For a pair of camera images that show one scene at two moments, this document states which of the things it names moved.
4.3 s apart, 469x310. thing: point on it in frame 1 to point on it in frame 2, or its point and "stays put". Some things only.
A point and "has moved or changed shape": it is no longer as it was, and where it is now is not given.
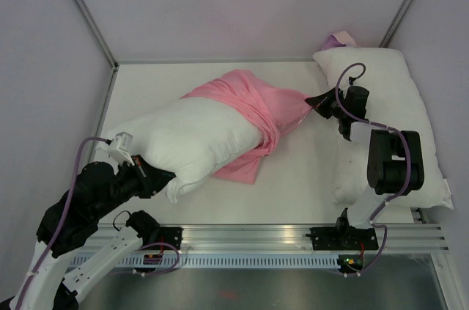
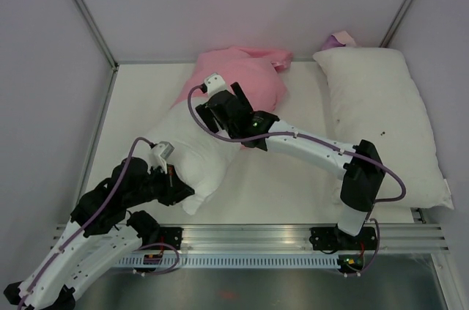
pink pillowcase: [275, 111] to [258, 74]
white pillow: [192, 141] has moved or changed shape
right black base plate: [344, 238] stays put
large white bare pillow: [393, 102] stays put
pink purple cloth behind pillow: [340, 39] stays put
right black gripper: [320, 102] to [209, 117]
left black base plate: [172, 236] stays put
